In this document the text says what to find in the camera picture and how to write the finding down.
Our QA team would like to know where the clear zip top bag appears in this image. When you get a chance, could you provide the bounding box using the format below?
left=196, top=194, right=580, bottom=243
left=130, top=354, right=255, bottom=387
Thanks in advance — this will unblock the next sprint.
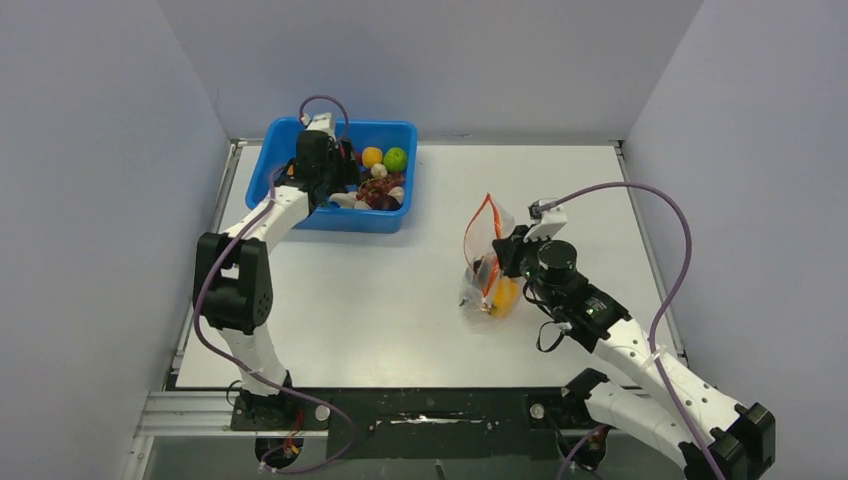
left=459, top=193, right=519, bottom=318

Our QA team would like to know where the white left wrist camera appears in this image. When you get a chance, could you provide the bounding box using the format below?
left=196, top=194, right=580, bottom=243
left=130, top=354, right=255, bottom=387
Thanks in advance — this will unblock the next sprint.
left=305, top=112, right=336, bottom=139

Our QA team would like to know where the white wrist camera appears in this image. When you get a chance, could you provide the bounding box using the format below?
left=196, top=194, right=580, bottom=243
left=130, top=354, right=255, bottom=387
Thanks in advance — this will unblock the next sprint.
left=305, top=112, right=336, bottom=139
left=523, top=200, right=568, bottom=243

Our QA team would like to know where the yellow lemon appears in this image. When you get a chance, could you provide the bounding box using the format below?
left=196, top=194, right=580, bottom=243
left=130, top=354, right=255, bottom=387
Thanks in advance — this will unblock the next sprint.
left=361, top=146, right=384, bottom=169

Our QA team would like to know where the red grape bunch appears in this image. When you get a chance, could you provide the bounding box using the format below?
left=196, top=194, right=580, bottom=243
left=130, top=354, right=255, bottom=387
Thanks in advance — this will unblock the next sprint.
left=356, top=173, right=406, bottom=208

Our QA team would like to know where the yellow bumpy pepper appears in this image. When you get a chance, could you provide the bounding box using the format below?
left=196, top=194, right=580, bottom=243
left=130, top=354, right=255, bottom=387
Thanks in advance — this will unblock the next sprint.
left=489, top=277, right=520, bottom=318

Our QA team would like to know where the green custard apple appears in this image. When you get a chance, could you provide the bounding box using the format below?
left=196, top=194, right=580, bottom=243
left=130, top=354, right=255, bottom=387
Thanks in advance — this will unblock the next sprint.
left=382, top=147, right=409, bottom=173

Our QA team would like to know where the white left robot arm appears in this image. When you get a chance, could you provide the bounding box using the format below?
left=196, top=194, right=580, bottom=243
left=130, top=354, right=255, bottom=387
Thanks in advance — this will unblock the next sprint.
left=192, top=131, right=359, bottom=426

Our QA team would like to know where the white mushroom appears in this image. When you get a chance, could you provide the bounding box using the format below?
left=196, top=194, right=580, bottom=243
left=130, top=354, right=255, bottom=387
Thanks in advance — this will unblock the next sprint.
left=328, top=192, right=371, bottom=210

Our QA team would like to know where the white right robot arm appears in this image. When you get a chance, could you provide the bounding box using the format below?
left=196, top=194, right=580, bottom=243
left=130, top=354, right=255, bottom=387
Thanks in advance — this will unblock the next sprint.
left=492, top=225, right=776, bottom=479

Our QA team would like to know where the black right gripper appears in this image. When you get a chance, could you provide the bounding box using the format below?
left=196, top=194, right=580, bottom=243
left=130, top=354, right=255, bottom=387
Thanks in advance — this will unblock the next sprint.
left=495, top=224, right=561, bottom=311

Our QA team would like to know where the dark mangosteen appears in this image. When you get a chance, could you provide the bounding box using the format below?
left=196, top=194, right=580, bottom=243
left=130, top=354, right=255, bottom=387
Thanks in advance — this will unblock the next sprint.
left=472, top=255, right=499, bottom=288

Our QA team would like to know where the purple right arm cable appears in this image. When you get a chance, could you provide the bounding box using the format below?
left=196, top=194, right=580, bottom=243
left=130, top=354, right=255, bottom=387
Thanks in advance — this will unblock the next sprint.
left=529, top=182, right=730, bottom=480

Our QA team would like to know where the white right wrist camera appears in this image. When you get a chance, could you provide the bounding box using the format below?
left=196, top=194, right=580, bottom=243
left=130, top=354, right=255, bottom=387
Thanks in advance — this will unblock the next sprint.
left=523, top=200, right=568, bottom=243

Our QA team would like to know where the small white garlic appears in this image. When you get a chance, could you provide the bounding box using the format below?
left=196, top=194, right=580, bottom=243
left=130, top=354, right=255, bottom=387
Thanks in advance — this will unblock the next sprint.
left=387, top=186, right=406, bottom=205

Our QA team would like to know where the blue plastic bin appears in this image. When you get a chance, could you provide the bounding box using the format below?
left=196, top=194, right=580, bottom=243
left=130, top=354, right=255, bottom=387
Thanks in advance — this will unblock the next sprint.
left=245, top=117, right=417, bottom=234

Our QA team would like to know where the white garlic bulb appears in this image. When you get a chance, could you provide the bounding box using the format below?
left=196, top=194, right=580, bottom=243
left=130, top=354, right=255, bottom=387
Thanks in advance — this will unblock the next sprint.
left=370, top=163, right=389, bottom=179

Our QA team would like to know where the dark purple passion fruit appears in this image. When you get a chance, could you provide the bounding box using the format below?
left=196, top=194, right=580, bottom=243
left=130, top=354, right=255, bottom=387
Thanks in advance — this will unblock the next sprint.
left=370, top=195, right=402, bottom=211

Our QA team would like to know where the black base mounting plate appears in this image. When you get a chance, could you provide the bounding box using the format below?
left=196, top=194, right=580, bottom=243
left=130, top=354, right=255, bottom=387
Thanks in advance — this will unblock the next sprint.
left=230, top=387, right=596, bottom=460

